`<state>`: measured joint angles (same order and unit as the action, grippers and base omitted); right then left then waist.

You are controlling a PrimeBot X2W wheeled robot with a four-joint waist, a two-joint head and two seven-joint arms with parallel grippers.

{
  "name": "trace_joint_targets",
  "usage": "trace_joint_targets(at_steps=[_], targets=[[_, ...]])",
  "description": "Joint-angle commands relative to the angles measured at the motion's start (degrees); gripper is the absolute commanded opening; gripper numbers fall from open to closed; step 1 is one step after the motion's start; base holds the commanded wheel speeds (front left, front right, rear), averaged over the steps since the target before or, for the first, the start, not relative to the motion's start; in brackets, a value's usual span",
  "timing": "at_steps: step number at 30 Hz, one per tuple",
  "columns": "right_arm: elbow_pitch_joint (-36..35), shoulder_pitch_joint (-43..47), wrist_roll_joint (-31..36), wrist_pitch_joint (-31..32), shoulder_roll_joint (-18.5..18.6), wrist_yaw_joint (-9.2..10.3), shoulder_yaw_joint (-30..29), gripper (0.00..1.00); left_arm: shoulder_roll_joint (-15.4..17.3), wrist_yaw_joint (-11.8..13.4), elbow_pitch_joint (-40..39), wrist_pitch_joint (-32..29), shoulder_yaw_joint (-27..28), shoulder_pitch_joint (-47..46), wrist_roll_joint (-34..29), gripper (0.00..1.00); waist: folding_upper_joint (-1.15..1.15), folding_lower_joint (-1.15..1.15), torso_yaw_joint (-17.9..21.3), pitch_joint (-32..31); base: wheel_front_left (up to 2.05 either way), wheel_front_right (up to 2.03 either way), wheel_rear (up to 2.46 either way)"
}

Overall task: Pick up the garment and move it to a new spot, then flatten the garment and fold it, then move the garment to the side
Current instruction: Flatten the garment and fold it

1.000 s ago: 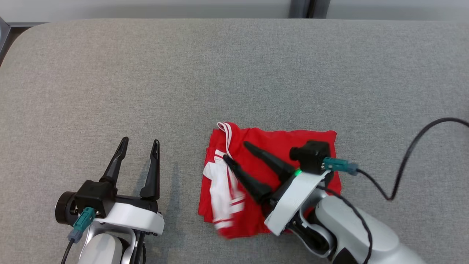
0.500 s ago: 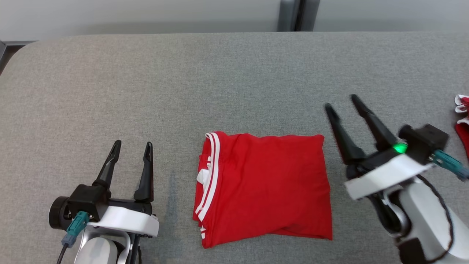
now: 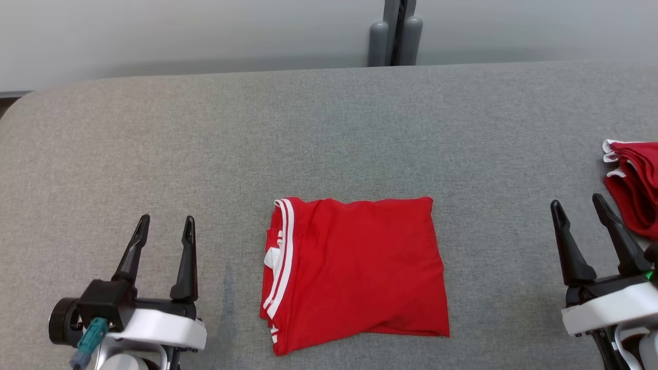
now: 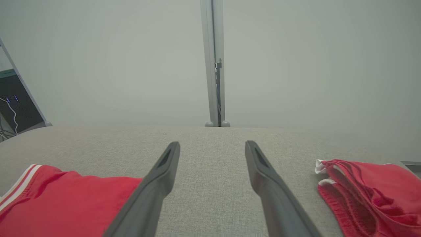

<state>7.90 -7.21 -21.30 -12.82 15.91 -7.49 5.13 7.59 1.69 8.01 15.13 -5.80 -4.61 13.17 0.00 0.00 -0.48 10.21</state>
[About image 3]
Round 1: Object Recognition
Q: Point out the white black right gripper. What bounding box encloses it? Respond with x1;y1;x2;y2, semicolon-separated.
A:
550;193;658;338

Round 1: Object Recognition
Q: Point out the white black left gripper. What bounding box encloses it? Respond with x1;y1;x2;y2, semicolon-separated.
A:
105;214;208;354

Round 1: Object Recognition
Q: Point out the red white basketball jersey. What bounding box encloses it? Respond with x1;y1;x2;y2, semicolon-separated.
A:
259;196;451;357

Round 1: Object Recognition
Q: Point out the red shirts pile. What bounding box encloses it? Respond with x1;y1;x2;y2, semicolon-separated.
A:
602;139;658;240

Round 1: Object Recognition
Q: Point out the grey fabric upholstered bench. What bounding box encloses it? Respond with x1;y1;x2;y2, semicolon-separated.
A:
0;59;658;370

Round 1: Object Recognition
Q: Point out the teal cable connector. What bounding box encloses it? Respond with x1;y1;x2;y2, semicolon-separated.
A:
69;317;110;370

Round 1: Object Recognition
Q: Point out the grey cylindrical post foot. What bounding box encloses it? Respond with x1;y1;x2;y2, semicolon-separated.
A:
367;21;390;68
398;15;424;66

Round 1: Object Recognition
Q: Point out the grey metal partition post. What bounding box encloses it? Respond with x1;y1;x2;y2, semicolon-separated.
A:
382;0;417;67

